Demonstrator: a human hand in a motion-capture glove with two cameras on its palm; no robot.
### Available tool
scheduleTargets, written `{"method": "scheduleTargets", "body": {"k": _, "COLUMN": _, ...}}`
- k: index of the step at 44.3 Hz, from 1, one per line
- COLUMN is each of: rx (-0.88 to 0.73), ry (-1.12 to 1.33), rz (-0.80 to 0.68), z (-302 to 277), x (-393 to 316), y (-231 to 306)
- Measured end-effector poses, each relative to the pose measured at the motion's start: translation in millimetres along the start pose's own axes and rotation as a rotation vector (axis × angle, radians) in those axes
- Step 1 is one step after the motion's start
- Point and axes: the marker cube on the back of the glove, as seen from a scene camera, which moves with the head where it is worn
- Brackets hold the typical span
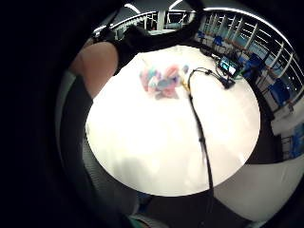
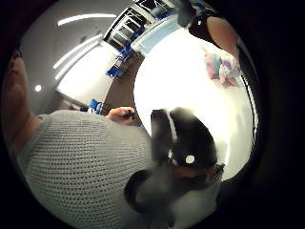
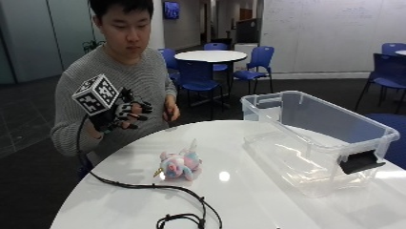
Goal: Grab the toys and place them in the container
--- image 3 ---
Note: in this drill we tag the pink and blue plush unicorn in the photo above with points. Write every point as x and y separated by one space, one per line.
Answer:
180 163

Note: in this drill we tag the round white table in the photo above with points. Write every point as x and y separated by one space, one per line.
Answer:
401 52
211 56

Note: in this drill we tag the white cube with black markers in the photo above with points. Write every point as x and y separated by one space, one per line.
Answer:
95 94

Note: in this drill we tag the white waste bin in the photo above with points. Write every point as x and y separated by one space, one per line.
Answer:
245 52

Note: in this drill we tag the the person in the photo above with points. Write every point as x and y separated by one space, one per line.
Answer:
127 73

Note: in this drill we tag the clear plastic storage bin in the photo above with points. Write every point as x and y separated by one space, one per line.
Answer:
321 140

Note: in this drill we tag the wall screen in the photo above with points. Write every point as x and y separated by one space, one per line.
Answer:
171 10

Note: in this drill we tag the black cabinet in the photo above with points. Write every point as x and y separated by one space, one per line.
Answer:
248 31

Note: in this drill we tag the green potted plant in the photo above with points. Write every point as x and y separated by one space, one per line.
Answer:
92 45

